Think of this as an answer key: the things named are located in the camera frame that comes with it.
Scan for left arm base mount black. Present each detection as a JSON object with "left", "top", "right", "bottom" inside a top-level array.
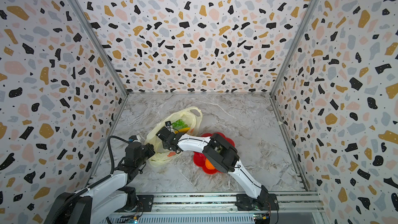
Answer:
[{"left": 115, "top": 195, "right": 154, "bottom": 214}]

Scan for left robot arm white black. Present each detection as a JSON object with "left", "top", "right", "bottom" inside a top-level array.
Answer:
[{"left": 44, "top": 142, "right": 155, "bottom": 224}]

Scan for yellow banana toy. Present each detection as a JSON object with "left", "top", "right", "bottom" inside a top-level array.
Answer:
[{"left": 175, "top": 128, "right": 190, "bottom": 134}]

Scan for green grapes bunch toy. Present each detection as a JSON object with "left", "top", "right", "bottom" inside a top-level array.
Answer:
[{"left": 172, "top": 119, "right": 188, "bottom": 130}]

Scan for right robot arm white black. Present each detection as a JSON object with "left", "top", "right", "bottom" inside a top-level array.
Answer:
[{"left": 156, "top": 127, "right": 279, "bottom": 211}]

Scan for black corrugated cable hose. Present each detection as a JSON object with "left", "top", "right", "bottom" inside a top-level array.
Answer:
[{"left": 52, "top": 135, "right": 130, "bottom": 224}]

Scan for red flower-shaped plate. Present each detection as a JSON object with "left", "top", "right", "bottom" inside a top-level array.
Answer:
[{"left": 193, "top": 132, "right": 235, "bottom": 175}]

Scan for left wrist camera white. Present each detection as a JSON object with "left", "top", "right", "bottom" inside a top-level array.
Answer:
[{"left": 128, "top": 135, "right": 141, "bottom": 143}]

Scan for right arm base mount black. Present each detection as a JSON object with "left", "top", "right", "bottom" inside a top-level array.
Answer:
[{"left": 235, "top": 192, "right": 279, "bottom": 211}]

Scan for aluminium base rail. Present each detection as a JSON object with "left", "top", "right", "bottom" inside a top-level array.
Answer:
[{"left": 99, "top": 191, "right": 328, "bottom": 224}]

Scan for cream plastic bag orange print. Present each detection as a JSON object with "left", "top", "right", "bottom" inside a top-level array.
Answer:
[{"left": 145, "top": 107, "right": 203, "bottom": 167}]

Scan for orange fruit toy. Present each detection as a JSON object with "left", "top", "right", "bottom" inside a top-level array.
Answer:
[{"left": 205, "top": 159, "right": 215, "bottom": 170}]

